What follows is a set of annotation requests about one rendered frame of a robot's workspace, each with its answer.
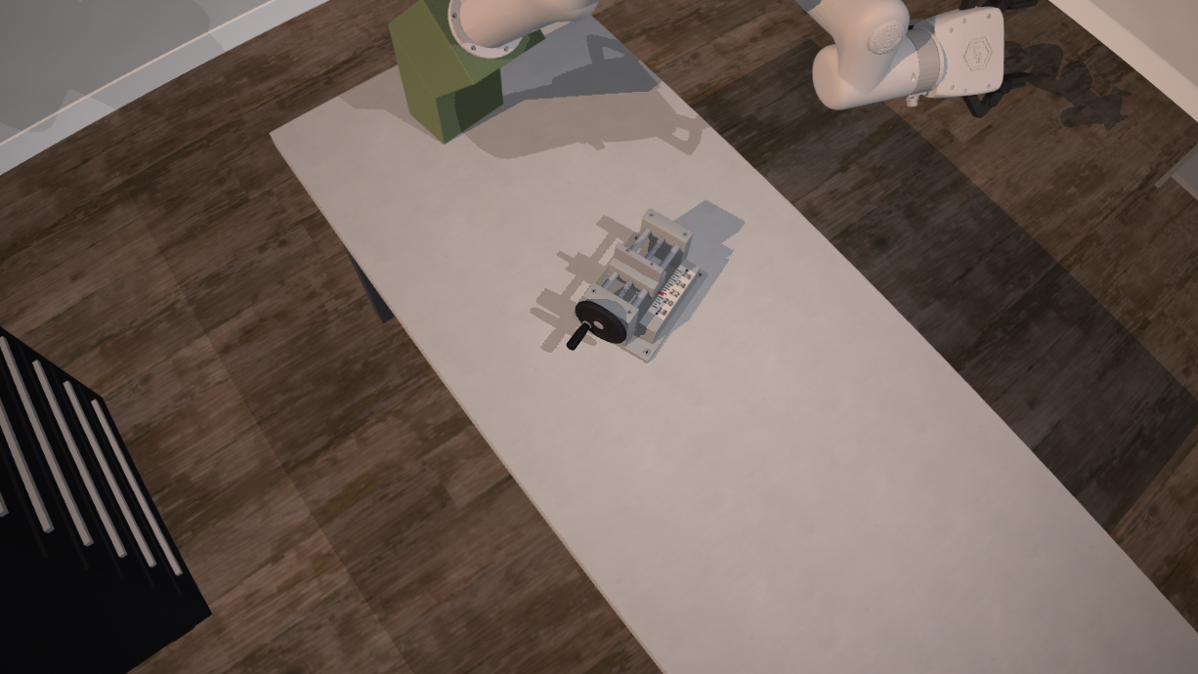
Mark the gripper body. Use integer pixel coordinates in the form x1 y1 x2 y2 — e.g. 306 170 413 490
913 6 1004 98

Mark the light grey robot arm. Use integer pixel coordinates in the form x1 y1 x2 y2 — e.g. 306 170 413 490
449 0 940 110

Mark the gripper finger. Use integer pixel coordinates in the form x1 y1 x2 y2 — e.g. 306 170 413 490
960 0 1037 13
963 71 1036 119

